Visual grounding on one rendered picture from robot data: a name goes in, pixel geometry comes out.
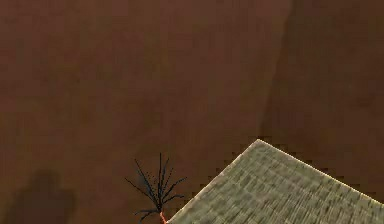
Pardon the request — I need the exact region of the dark spiky house plant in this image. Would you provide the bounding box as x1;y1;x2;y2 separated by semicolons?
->
124;152;188;224

